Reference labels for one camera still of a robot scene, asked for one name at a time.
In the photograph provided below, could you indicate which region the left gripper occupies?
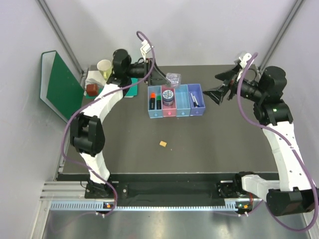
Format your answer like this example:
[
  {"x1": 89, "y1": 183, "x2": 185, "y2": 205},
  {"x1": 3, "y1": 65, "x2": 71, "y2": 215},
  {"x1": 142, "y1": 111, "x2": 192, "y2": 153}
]
[{"x1": 125, "y1": 57, "x2": 171, "y2": 86}]

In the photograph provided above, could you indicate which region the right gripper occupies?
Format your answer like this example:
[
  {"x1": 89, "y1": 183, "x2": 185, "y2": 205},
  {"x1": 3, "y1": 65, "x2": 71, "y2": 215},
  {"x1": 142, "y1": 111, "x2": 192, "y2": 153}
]
[{"x1": 203, "y1": 65, "x2": 265, "y2": 106}]

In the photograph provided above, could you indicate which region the clear plastic pin jar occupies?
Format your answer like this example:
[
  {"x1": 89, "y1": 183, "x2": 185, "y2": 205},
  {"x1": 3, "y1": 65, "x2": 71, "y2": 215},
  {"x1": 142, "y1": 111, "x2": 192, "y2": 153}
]
[{"x1": 165, "y1": 73, "x2": 181, "y2": 88}]

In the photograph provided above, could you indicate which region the orange black highlighter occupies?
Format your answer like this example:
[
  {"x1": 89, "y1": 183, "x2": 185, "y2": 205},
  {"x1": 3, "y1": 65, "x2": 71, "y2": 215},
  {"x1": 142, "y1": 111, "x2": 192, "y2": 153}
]
[{"x1": 149, "y1": 93, "x2": 156, "y2": 110}]

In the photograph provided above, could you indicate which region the green black highlighter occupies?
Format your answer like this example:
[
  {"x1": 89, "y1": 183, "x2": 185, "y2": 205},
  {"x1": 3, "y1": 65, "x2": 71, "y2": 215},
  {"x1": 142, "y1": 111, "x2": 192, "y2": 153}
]
[{"x1": 156, "y1": 95, "x2": 161, "y2": 110}]

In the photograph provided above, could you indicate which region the blue round lidded jar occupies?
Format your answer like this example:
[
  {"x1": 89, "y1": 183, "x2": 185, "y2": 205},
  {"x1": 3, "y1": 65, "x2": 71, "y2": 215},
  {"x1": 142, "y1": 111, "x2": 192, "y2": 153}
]
[{"x1": 162, "y1": 90, "x2": 174, "y2": 107}]

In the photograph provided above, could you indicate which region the purple drawer box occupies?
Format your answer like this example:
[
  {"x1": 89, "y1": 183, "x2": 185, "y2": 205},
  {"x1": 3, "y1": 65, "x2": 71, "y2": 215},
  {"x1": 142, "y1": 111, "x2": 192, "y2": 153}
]
[{"x1": 187, "y1": 84, "x2": 205, "y2": 116}]

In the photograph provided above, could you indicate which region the white black marker pen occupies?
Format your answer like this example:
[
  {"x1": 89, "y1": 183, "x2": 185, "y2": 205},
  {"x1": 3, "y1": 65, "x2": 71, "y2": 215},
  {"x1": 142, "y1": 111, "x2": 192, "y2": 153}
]
[{"x1": 190, "y1": 92, "x2": 197, "y2": 107}]

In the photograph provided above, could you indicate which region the white blue marker pen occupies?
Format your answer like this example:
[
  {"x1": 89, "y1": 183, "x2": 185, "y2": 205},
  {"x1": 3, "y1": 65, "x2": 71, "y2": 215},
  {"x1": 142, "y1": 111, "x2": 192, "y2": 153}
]
[{"x1": 194, "y1": 98, "x2": 200, "y2": 107}]

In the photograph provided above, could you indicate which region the pink drawer box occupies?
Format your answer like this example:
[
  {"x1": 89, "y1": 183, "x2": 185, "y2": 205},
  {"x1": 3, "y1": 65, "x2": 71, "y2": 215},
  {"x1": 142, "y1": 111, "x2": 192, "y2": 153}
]
[{"x1": 161, "y1": 85, "x2": 176, "y2": 117}]

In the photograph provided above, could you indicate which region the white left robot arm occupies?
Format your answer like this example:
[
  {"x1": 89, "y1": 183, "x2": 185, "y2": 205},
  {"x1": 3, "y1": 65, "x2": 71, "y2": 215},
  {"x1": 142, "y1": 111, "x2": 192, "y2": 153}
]
[{"x1": 70, "y1": 40, "x2": 169, "y2": 198}]

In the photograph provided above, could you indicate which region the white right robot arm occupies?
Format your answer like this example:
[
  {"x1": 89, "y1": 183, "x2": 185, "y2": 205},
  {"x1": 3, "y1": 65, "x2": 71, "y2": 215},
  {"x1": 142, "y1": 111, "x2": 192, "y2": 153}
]
[{"x1": 204, "y1": 53, "x2": 319, "y2": 217}]

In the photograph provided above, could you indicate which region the teal green notebook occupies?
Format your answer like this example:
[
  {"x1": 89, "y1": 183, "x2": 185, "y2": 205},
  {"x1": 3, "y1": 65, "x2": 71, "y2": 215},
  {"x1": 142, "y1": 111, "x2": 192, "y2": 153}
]
[{"x1": 84, "y1": 78, "x2": 138, "y2": 99}]

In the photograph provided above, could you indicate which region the cream yellow mug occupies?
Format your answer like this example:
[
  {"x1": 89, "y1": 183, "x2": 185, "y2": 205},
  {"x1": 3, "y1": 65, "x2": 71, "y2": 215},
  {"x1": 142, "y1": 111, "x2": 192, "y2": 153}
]
[{"x1": 97, "y1": 59, "x2": 113, "y2": 80}]

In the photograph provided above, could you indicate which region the white paper stack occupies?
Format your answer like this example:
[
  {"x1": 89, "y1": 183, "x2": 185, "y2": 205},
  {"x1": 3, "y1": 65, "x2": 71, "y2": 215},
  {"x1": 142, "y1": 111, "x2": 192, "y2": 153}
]
[{"x1": 85, "y1": 70, "x2": 106, "y2": 87}]

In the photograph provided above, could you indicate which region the small tan eraser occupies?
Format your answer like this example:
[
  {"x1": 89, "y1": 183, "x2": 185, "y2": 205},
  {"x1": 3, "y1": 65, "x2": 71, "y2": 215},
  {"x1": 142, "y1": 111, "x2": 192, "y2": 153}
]
[{"x1": 159, "y1": 141, "x2": 167, "y2": 147}]

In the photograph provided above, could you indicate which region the dark red cube box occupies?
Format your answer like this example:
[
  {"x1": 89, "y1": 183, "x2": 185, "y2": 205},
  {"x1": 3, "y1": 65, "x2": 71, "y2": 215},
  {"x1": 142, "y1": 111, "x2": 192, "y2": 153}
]
[{"x1": 86, "y1": 84, "x2": 99, "y2": 97}]

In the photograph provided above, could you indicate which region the green binder folder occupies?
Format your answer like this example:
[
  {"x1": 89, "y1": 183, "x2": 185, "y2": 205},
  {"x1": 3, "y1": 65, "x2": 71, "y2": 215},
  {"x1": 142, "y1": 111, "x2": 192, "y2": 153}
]
[{"x1": 40, "y1": 50, "x2": 84, "y2": 122}]

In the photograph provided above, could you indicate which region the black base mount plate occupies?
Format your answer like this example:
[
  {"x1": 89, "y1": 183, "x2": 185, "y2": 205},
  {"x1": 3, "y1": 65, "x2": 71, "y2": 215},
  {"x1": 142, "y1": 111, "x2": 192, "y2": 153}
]
[{"x1": 84, "y1": 181, "x2": 262, "y2": 200}]

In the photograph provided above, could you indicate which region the grey slotted cable duct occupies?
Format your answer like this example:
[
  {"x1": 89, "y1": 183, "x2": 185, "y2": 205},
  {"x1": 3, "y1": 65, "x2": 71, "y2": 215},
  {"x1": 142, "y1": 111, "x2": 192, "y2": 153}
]
[{"x1": 50, "y1": 199, "x2": 250, "y2": 212}]

